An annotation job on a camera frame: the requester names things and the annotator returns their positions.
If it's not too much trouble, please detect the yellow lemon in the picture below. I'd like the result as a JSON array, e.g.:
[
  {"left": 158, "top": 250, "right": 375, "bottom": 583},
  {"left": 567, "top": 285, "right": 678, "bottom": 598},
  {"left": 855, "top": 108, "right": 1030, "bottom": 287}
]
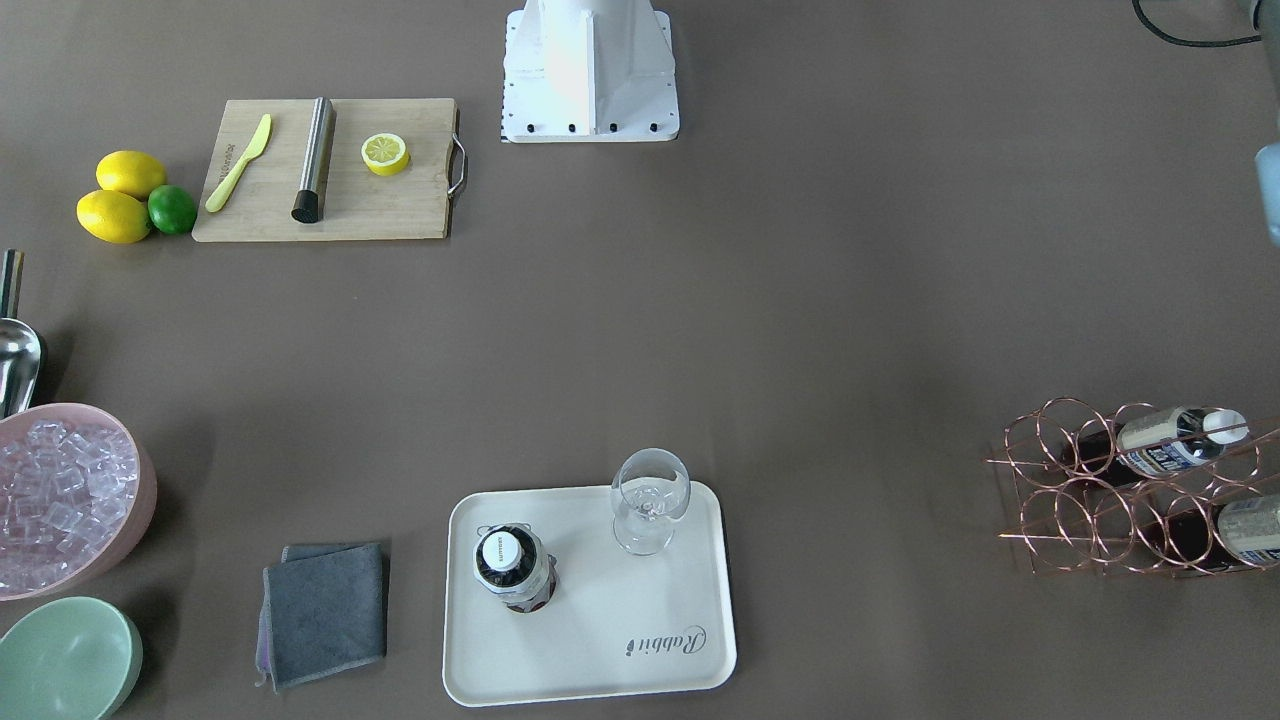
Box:
[
  {"left": 95, "top": 150, "right": 168, "bottom": 201},
  {"left": 76, "top": 190, "right": 152, "bottom": 243}
]

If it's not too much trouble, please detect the pink bowl of ice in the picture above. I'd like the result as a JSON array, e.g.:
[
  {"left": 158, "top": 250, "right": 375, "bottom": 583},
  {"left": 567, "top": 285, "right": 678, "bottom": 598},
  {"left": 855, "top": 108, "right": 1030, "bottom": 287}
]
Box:
[{"left": 1, "top": 404, "right": 157, "bottom": 601}]

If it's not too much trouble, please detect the tea bottle white cap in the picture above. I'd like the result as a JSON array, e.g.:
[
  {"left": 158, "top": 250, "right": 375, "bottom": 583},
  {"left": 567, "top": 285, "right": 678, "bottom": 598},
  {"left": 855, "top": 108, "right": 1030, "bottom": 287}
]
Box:
[{"left": 474, "top": 523, "right": 559, "bottom": 614}]

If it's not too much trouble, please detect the steel muddler black tip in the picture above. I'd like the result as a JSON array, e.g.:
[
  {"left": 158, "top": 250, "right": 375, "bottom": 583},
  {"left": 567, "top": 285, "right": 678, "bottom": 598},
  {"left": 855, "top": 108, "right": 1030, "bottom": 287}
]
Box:
[{"left": 291, "top": 97, "right": 337, "bottom": 224}]

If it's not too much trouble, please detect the yellow plastic knife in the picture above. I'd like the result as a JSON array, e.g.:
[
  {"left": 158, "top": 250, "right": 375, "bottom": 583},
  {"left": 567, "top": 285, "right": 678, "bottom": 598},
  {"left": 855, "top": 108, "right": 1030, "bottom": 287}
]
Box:
[{"left": 205, "top": 113, "right": 273, "bottom": 214}]

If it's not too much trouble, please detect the metal ice scoop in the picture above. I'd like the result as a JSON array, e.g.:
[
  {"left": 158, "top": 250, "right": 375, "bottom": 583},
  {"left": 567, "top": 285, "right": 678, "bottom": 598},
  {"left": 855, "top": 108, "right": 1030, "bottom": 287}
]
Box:
[{"left": 1, "top": 249, "right": 44, "bottom": 419}]

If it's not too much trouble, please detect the half lemon slice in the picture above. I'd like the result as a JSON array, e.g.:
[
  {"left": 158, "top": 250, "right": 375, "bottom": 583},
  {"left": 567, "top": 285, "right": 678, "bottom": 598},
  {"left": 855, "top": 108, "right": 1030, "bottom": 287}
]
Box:
[{"left": 360, "top": 132, "right": 411, "bottom": 177}]

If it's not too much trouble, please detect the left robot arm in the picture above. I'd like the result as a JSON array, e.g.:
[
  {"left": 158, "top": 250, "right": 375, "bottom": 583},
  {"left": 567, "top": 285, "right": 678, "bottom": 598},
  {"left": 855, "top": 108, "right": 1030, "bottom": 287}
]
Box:
[{"left": 1236, "top": 1, "right": 1279, "bottom": 247}]

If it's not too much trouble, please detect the yellow lemon lower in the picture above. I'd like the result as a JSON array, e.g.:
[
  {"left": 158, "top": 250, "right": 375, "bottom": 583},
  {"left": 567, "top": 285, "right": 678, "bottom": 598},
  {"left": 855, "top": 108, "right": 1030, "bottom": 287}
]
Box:
[{"left": 76, "top": 190, "right": 152, "bottom": 243}]

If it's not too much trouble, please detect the yellow lemon upper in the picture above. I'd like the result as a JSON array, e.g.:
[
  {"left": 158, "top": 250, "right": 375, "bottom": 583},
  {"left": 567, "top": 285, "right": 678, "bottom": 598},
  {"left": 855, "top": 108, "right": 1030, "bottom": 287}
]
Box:
[{"left": 95, "top": 150, "right": 168, "bottom": 201}]

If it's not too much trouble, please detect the green ceramic bowl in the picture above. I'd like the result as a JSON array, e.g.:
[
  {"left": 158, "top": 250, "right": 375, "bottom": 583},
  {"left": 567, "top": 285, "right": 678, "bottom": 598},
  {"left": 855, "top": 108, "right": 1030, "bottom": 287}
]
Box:
[{"left": 1, "top": 596, "right": 143, "bottom": 719}]

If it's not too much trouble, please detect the green lime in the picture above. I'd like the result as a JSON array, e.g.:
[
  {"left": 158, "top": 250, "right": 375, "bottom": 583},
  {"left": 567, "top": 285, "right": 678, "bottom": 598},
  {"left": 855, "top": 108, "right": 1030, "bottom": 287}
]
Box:
[{"left": 145, "top": 184, "right": 198, "bottom": 234}]

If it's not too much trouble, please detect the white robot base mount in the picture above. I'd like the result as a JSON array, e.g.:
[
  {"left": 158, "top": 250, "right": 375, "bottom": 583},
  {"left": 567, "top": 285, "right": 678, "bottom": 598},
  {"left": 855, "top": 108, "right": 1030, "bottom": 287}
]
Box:
[{"left": 500, "top": 1, "right": 681, "bottom": 143}]

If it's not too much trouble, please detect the copper wire bottle basket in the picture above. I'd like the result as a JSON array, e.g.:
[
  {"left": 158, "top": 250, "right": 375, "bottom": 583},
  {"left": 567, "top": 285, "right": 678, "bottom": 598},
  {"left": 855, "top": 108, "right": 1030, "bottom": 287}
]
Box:
[{"left": 986, "top": 398, "right": 1277, "bottom": 579}]

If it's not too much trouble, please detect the white rabbit serving tray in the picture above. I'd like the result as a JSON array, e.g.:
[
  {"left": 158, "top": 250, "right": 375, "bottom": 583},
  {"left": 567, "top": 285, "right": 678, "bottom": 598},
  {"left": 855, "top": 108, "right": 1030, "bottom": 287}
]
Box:
[{"left": 442, "top": 482, "right": 739, "bottom": 707}]

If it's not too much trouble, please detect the grey folded cloth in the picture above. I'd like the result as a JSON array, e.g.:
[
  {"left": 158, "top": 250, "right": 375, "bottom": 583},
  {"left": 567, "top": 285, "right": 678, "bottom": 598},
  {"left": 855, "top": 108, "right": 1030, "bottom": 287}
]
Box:
[{"left": 255, "top": 542, "right": 387, "bottom": 693}]

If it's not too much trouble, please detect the clear wine glass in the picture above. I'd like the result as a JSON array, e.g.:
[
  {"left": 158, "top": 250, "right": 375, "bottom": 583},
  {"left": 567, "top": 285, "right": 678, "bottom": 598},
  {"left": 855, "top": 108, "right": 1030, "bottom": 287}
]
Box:
[{"left": 611, "top": 448, "right": 692, "bottom": 557}]

